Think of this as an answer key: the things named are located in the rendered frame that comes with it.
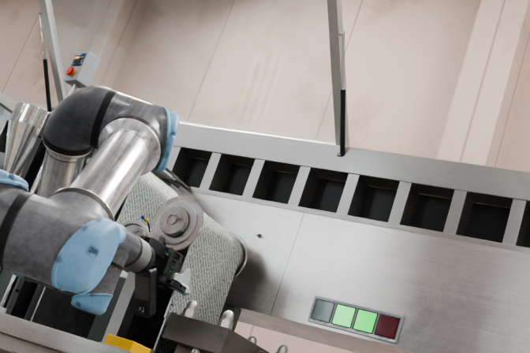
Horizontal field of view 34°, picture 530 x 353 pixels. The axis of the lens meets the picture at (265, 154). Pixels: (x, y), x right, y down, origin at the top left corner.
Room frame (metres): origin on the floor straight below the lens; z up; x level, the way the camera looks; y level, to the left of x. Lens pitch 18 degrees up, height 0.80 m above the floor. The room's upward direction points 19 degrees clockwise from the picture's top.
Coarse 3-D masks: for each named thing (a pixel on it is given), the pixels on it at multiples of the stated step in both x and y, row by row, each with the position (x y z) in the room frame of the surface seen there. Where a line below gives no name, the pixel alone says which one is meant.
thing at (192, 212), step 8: (168, 208) 2.16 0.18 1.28; (184, 208) 2.13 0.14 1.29; (192, 208) 2.12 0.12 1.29; (160, 216) 2.17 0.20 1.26; (192, 216) 2.12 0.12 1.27; (192, 224) 2.11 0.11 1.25; (160, 232) 2.16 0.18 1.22; (184, 232) 2.12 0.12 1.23; (168, 240) 2.14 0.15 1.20; (176, 240) 2.13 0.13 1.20; (184, 240) 2.12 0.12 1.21
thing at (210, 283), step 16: (192, 256) 2.13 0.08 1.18; (192, 272) 2.15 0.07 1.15; (208, 272) 2.21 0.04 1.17; (224, 272) 2.27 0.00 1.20; (192, 288) 2.17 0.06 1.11; (208, 288) 2.23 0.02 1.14; (224, 288) 2.29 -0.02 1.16; (176, 304) 2.13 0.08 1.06; (208, 304) 2.25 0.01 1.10; (208, 320) 2.27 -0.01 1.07
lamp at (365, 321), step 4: (360, 312) 2.21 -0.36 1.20; (364, 312) 2.20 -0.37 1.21; (368, 312) 2.20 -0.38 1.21; (360, 316) 2.20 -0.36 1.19; (364, 316) 2.20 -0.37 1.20; (368, 316) 2.19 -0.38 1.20; (372, 316) 2.19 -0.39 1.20; (356, 320) 2.21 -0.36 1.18; (360, 320) 2.20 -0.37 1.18; (364, 320) 2.20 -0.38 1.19; (368, 320) 2.19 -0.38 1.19; (372, 320) 2.19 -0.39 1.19; (356, 324) 2.21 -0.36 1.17; (360, 324) 2.20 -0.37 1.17; (364, 324) 2.20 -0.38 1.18; (368, 324) 2.19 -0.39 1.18; (372, 324) 2.19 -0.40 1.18; (356, 328) 2.20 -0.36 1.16; (360, 328) 2.20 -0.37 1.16; (364, 328) 2.19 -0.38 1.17; (368, 328) 2.19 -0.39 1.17; (372, 328) 2.18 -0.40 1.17; (368, 332) 2.19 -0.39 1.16
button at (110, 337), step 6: (108, 336) 1.85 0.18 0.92; (114, 336) 1.84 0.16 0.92; (108, 342) 1.85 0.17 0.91; (114, 342) 1.84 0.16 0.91; (120, 342) 1.83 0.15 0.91; (126, 342) 1.82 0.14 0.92; (132, 342) 1.82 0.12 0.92; (126, 348) 1.82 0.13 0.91; (132, 348) 1.82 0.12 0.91; (138, 348) 1.84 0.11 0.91; (144, 348) 1.85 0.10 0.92
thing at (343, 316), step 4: (340, 308) 2.24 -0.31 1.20; (344, 308) 2.23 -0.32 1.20; (348, 308) 2.22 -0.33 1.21; (352, 308) 2.22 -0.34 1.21; (336, 312) 2.24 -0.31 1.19; (340, 312) 2.23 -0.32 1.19; (344, 312) 2.23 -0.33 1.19; (348, 312) 2.22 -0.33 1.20; (352, 312) 2.22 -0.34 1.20; (336, 316) 2.24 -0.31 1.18; (340, 316) 2.23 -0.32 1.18; (344, 316) 2.23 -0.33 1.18; (348, 316) 2.22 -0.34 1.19; (352, 316) 2.22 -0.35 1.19; (336, 320) 2.24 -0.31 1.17; (340, 320) 2.23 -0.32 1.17; (344, 320) 2.23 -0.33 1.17; (348, 320) 2.22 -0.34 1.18; (340, 324) 2.23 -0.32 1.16; (344, 324) 2.22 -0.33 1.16; (348, 324) 2.22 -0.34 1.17
